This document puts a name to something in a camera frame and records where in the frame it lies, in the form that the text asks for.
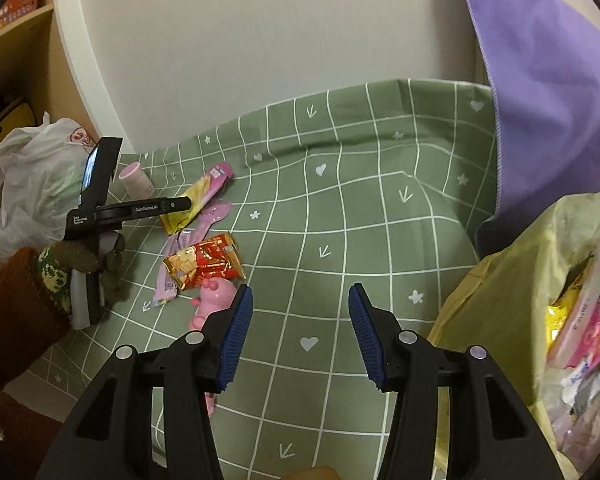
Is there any yellow plastic bag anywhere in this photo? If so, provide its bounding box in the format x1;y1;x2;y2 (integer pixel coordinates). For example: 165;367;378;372
426;190;600;480

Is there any yellow curved object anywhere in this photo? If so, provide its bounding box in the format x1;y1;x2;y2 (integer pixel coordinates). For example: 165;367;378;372
0;100;37;149

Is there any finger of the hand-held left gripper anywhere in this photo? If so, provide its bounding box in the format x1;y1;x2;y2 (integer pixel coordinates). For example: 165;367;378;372
129;197;194;217

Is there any wooden bookshelf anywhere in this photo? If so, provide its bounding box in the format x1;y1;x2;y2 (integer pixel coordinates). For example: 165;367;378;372
0;0;127;163

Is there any pink transparent wrapper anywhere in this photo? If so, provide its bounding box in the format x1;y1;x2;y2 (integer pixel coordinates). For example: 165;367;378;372
151;200;234;307

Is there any green checked blanket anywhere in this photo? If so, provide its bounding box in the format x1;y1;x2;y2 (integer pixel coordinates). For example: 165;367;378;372
45;77;502;480

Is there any white plastic bag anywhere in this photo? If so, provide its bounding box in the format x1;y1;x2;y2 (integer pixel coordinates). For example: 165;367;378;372
0;112;104;264

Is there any pink cup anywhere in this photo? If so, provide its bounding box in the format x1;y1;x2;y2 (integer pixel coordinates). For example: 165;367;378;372
119;162;157;199

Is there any pile of colourful wrappers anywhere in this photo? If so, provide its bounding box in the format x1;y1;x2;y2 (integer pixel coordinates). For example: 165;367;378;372
544;236;600;457

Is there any purple pillow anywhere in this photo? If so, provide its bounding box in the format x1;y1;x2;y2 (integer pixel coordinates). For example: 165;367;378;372
447;0;600;261

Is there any person's left forearm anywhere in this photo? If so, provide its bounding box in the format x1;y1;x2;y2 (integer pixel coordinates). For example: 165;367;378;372
0;246;74;393

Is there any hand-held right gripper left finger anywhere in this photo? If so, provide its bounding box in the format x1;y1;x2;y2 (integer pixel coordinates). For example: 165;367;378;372
35;284;254;480

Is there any yellow and pink wrapper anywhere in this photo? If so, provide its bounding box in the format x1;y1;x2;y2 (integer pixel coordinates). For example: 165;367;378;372
159;160;235;235

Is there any pink plastic toy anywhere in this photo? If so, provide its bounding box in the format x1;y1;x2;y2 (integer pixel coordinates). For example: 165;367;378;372
189;280;242;418

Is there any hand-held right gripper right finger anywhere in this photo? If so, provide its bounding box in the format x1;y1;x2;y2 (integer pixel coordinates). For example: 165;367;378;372
348;283;566;480

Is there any red and gold snack wrapper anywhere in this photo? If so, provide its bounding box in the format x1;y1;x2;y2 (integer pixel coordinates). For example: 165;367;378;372
162;231;247;292

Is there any person's left hand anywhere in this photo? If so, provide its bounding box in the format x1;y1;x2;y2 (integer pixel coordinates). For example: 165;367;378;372
36;231;127;312

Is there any dark brown cabinet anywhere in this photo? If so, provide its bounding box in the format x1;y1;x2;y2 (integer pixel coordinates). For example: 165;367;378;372
0;385;67;480

